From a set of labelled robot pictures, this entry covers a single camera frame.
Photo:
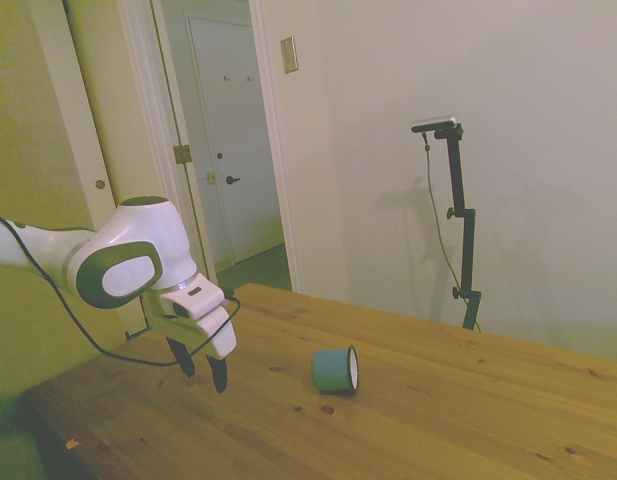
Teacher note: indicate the brass door hinge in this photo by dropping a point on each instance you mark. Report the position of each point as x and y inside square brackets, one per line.
[182, 154]

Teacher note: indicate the cream sliding closet door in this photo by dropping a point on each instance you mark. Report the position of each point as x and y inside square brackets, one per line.
[73, 100]

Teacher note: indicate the black jointed camera stand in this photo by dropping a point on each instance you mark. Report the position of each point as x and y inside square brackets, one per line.
[467, 250]

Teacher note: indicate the beige wall switch plate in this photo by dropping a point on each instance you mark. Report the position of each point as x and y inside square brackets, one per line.
[288, 55]

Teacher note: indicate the white panel door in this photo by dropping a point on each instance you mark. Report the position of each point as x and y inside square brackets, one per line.
[238, 125]

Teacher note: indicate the grey camera on stand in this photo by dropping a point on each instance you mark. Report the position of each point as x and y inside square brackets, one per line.
[434, 123]

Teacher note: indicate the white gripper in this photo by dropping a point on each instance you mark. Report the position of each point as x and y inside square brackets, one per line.
[215, 337]

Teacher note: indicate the teal enamel mug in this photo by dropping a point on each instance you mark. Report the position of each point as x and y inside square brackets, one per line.
[330, 367]

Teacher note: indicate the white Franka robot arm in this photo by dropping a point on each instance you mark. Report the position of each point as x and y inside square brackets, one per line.
[138, 235]

